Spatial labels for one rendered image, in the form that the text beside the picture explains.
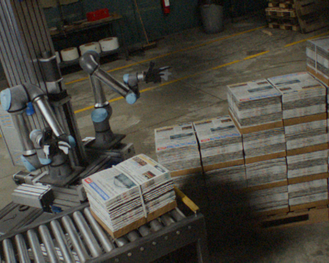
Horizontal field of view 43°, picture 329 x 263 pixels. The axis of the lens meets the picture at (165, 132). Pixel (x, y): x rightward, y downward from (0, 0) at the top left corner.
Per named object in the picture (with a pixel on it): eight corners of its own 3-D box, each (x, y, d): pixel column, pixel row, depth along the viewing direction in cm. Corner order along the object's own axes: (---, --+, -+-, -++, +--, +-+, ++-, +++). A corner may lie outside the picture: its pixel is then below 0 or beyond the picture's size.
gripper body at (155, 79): (162, 78, 310) (146, 80, 311) (160, 67, 305) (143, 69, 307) (162, 82, 303) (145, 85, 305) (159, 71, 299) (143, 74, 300)
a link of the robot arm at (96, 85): (96, 125, 315) (77, 54, 293) (99, 117, 329) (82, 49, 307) (111, 123, 314) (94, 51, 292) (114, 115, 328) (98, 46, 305)
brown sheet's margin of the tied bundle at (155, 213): (149, 186, 244) (148, 179, 243) (177, 206, 222) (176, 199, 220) (126, 198, 238) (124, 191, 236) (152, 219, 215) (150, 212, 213)
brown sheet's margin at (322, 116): (268, 106, 313) (268, 101, 312) (306, 99, 312) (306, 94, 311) (283, 126, 279) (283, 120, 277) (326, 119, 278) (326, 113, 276)
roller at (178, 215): (153, 187, 254) (152, 179, 252) (190, 225, 214) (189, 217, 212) (146, 189, 253) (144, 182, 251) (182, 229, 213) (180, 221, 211)
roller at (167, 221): (143, 190, 252) (142, 183, 250) (179, 230, 212) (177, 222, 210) (136, 193, 250) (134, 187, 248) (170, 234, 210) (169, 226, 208)
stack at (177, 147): (171, 218, 349) (153, 127, 315) (310, 193, 347) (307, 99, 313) (175, 249, 313) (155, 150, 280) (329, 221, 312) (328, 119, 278)
